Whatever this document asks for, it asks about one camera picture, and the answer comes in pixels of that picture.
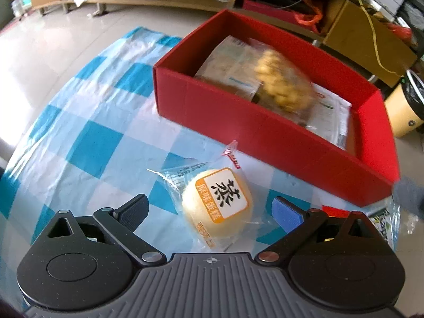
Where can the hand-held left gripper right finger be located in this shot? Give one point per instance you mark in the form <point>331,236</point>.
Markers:
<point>288,213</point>

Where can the yellow trash bin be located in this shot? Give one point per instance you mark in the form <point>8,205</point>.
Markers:
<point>404,116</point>

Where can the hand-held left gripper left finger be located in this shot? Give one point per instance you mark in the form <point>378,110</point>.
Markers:
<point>134,212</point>

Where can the white storage cart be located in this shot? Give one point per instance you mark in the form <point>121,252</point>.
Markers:
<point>20,1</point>

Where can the white green stick packet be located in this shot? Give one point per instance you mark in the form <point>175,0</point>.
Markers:
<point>331,109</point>

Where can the wooden tv stand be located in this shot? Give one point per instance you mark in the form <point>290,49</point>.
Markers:
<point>165,0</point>

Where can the red plastic bag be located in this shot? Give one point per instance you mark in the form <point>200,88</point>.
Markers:
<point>400,31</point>

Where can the long red snack packet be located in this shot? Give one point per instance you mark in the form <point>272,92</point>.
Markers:
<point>334,211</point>

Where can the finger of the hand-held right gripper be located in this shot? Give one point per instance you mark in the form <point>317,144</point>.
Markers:
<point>412,195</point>

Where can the orange plastic bag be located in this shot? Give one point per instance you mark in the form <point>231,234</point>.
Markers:
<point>314,10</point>

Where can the steamed cake packet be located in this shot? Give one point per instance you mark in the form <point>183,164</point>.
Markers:
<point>215,205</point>

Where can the black metal shelf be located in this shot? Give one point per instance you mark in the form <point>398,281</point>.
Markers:
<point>414,0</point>

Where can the red cardboard box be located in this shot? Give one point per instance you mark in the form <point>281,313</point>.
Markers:
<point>265,139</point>

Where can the yellow puffed snack packet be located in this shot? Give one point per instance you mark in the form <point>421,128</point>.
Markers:
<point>281,76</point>

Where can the dark green snack packet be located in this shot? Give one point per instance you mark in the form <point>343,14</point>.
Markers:
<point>386,225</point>

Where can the sandwich packet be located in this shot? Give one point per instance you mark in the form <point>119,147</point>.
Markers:
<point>228,69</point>

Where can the blue white checkered tablecloth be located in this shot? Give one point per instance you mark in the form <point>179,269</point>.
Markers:
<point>82,129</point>

